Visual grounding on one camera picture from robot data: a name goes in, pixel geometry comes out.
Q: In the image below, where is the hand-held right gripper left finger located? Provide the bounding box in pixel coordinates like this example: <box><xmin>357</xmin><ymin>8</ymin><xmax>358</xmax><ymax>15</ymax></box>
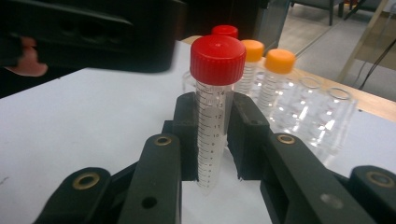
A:
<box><xmin>117</xmin><ymin>91</ymin><xmax>200</xmax><ymax>224</ymax></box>

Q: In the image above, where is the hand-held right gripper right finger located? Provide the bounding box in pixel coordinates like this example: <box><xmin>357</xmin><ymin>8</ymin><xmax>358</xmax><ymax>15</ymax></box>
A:
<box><xmin>227</xmin><ymin>91</ymin><xmax>377</xmax><ymax>224</ymax></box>

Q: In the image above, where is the clear plastic tube rack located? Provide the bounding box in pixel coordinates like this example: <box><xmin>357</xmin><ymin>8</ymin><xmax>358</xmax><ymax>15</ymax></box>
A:
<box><xmin>181</xmin><ymin>69</ymin><xmax>359</xmax><ymax>166</ymax></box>

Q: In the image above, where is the red cap test tube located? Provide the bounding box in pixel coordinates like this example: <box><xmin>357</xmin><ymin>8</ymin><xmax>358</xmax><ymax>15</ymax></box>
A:
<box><xmin>190</xmin><ymin>35</ymin><xmax>247</xmax><ymax>195</ymax></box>
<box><xmin>211</xmin><ymin>24</ymin><xmax>239</xmax><ymax>40</ymax></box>

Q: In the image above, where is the orange cap test tube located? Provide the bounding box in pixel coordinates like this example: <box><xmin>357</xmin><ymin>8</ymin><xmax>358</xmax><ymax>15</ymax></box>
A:
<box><xmin>258</xmin><ymin>49</ymin><xmax>297</xmax><ymax>122</ymax></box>
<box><xmin>236</xmin><ymin>39</ymin><xmax>265</xmax><ymax>97</ymax></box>

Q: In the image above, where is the light wooden furniture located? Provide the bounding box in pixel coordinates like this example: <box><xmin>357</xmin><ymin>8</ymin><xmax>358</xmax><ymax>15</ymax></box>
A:
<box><xmin>337</xmin><ymin>0</ymin><xmax>396</xmax><ymax>83</ymax></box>

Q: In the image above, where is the black cable near wooden furniture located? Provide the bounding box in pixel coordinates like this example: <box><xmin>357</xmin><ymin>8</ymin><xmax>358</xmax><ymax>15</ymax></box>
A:
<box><xmin>358</xmin><ymin>36</ymin><xmax>396</xmax><ymax>91</ymax></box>

